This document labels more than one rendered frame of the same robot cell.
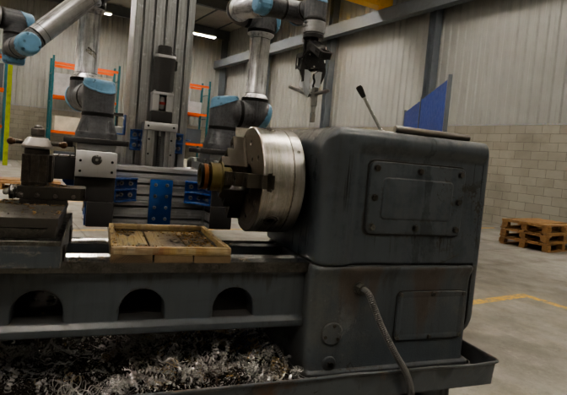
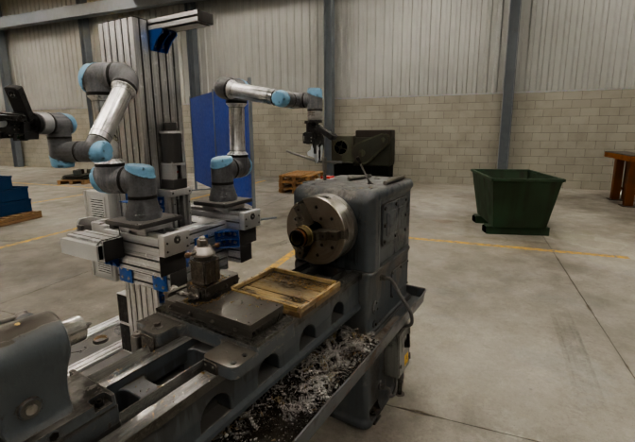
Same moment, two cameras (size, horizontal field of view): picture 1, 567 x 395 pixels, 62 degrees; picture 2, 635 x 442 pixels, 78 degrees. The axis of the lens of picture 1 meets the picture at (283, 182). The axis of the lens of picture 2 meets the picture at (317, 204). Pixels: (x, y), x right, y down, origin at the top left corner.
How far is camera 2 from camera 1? 1.20 m
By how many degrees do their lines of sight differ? 37
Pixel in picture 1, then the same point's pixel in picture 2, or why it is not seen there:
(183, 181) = (213, 232)
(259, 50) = (240, 117)
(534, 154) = (283, 123)
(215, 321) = (334, 326)
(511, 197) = (271, 156)
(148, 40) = (151, 117)
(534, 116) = not seen: hidden behind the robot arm
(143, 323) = (310, 347)
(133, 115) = not seen: hidden behind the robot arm
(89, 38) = not seen: hidden behind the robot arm
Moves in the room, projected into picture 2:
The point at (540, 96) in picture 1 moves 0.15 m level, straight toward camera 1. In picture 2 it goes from (281, 79) to (281, 79)
